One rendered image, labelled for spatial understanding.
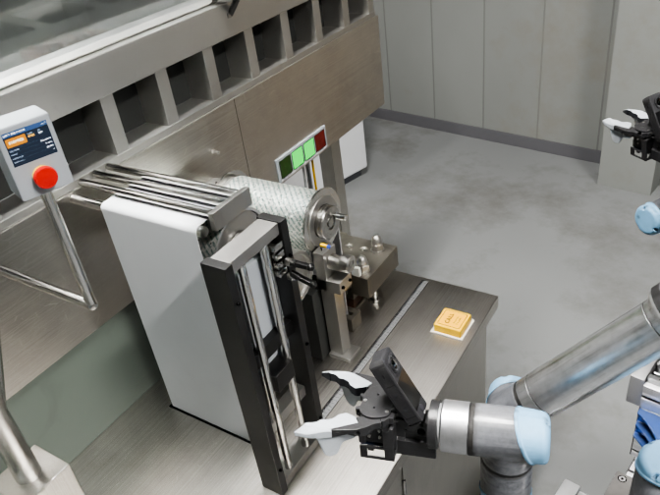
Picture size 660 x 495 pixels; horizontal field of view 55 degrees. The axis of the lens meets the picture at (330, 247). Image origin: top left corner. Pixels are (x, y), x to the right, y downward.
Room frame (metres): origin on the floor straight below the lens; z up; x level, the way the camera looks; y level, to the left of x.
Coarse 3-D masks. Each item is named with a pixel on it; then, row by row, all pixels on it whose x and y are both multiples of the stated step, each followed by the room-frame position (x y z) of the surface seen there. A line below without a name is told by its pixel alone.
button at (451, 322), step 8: (448, 312) 1.23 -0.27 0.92; (456, 312) 1.22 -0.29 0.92; (440, 320) 1.20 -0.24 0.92; (448, 320) 1.20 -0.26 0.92; (456, 320) 1.19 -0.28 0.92; (464, 320) 1.19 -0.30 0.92; (440, 328) 1.18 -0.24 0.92; (448, 328) 1.17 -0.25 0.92; (456, 328) 1.16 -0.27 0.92; (464, 328) 1.17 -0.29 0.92; (456, 336) 1.16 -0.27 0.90
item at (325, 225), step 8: (320, 208) 1.20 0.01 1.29; (328, 208) 1.19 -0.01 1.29; (336, 208) 1.22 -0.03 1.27; (320, 216) 1.18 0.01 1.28; (328, 216) 1.19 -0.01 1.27; (320, 224) 1.17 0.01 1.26; (328, 224) 1.19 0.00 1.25; (336, 224) 1.21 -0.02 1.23; (320, 232) 1.17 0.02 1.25; (328, 232) 1.18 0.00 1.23
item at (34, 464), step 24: (0, 336) 0.71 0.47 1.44; (0, 360) 0.70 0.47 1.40; (0, 384) 0.69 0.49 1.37; (0, 408) 0.68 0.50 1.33; (0, 432) 0.68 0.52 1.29; (0, 456) 0.68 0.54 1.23; (24, 456) 0.68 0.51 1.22; (48, 456) 0.73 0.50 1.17; (0, 480) 0.69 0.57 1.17; (24, 480) 0.67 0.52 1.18; (48, 480) 0.68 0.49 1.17; (72, 480) 0.70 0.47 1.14
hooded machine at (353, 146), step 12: (348, 132) 3.75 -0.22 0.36; (360, 132) 3.82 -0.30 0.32; (348, 144) 3.74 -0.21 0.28; (360, 144) 3.81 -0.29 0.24; (348, 156) 3.73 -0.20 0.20; (360, 156) 3.80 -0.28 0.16; (348, 168) 3.72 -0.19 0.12; (360, 168) 3.79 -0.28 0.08; (288, 180) 3.63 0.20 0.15; (300, 180) 3.54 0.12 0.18; (312, 180) 3.53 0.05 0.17; (348, 180) 3.77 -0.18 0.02
